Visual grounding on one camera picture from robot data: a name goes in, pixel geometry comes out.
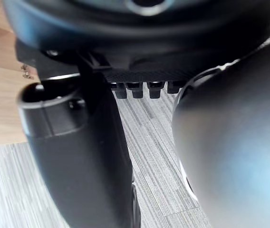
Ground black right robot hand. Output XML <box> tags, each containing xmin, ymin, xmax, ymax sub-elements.
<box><xmin>2</xmin><ymin>0</ymin><xmax>270</xmax><ymax>228</ymax></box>

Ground silver robot leg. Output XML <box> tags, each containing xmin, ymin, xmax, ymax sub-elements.
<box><xmin>170</xmin><ymin>30</ymin><xmax>270</xmax><ymax>228</ymax></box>

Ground small metal keys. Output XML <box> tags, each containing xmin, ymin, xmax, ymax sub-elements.
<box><xmin>20</xmin><ymin>63</ymin><xmax>35</xmax><ymax>80</ymax></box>

